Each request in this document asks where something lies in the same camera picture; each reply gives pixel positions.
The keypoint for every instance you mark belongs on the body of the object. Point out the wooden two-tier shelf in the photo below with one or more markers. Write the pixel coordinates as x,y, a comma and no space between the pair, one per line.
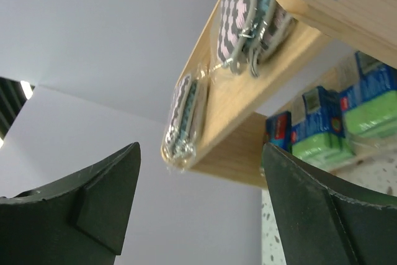
231,147

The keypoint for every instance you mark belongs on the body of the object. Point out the purple wavy sponge pack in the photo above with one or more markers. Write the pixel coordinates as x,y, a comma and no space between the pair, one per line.
185,121
250,32

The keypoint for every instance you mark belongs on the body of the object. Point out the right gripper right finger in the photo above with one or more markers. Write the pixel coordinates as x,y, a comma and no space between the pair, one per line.
323,219

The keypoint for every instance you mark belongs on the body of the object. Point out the green sponge pack white label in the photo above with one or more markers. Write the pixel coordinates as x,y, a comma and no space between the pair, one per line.
368,96

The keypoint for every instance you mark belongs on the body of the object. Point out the green heavy duty sponge pack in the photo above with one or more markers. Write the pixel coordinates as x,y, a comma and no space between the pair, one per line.
317,134

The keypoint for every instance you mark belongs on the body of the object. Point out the green sponge pack dark label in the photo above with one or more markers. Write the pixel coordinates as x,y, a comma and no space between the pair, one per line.
278,130

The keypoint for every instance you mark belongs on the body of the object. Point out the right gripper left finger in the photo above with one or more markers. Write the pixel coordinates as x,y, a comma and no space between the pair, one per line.
81,218

